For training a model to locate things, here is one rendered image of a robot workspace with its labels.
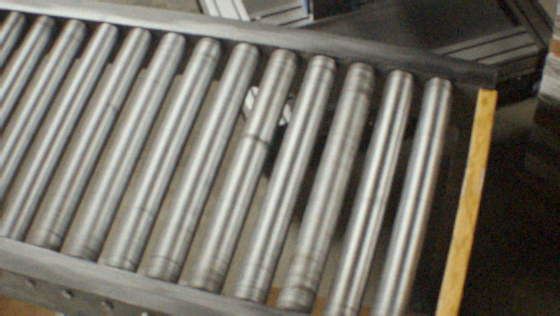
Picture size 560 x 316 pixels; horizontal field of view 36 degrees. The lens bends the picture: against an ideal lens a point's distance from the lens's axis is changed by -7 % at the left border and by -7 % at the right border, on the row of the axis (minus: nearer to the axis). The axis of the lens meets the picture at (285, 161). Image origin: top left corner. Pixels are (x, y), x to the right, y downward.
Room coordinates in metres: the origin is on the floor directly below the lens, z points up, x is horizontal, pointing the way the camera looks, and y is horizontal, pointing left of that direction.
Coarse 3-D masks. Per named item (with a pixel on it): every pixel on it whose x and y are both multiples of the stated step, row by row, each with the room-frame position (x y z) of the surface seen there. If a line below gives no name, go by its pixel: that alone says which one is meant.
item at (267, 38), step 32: (0, 0) 1.21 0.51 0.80; (32, 0) 1.20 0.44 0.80; (64, 0) 1.19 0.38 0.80; (128, 32) 1.10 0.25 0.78; (160, 32) 1.08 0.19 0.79; (192, 32) 1.06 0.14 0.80; (224, 32) 1.06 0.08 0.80; (256, 32) 1.05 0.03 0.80; (288, 32) 1.04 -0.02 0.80; (320, 32) 1.04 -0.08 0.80; (224, 64) 1.04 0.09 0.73; (384, 64) 0.95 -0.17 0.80; (416, 64) 0.95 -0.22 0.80; (448, 64) 0.94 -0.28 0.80; (480, 64) 0.94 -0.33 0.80; (416, 96) 0.93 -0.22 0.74
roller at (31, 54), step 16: (32, 32) 1.12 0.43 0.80; (48, 32) 1.12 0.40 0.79; (32, 48) 1.08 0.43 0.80; (48, 48) 1.10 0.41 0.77; (16, 64) 1.04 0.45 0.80; (32, 64) 1.05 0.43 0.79; (16, 80) 1.01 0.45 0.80; (0, 96) 0.97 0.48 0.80; (16, 96) 0.98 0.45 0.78; (0, 112) 0.94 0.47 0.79; (0, 128) 0.92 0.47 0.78
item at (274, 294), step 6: (276, 288) 0.99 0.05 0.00; (270, 294) 0.97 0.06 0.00; (276, 294) 0.97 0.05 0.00; (270, 300) 0.96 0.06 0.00; (276, 300) 0.95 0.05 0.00; (318, 300) 0.94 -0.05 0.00; (324, 300) 0.94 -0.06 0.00; (318, 306) 0.93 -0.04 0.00; (366, 306) 0.91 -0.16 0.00; (312, 312) 0.91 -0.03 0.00; (318, 312) 0.91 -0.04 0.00; (360, 312) 0.90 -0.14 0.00; (366, 312) 0.90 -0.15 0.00
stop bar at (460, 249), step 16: (480, 96) 0.86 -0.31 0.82; (496, 96) 0.86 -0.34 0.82; (480, 112) 0.83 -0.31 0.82; (480, 128) 0.80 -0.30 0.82; (480, 144) 0.77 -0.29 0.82; (480, 160) 0.74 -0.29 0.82; (480, 176) 0.71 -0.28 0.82; (464, 192) 0.68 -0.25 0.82; (480, 192) 0.68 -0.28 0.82; (464, 208) 0.66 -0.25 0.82; (464, 224) 0.63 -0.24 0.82; (464, 240) 0.61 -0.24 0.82; (448, 256) 0.59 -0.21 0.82; (464, 256) 0.58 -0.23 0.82; (448, 272) 0.56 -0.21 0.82; (464, 272) 0.56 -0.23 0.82; (448, 288) 0.53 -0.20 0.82; (448, 304) 0.51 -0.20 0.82
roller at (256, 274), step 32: (320, 64) 0.96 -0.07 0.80; (320, 96) 0.90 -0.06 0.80; (288, 128) 0.85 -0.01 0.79; (320, 128) 0.85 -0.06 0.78; (288, 160) 0.78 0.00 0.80; (288, 192) 0.73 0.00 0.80; (256, 224) 0.68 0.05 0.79; (288, 224) 0.68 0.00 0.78; (256, 256) 0.63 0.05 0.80; (256, 288) 0.58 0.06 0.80
